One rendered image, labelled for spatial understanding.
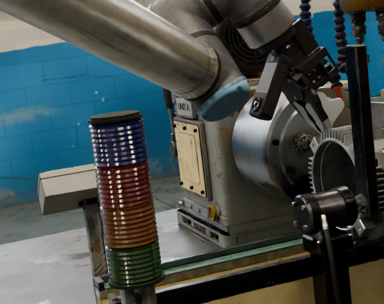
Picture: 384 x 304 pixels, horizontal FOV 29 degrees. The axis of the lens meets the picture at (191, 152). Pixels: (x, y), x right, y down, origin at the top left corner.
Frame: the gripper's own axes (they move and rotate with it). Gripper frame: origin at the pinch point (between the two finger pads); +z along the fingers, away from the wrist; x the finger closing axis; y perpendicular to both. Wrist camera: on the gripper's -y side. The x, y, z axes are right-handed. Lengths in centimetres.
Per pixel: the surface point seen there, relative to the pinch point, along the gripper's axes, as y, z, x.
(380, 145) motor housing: 2.5, 3.0, -10.8
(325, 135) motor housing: -1.4, -1.5, -3.4
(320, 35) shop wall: 278, 158, 557
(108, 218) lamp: -41, -26, -37
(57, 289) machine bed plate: -53, 3, 39
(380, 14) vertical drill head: 15.1, -14.0, -10.3
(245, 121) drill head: -2.1, -2.4, 27.5
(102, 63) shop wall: 82, 45, 550
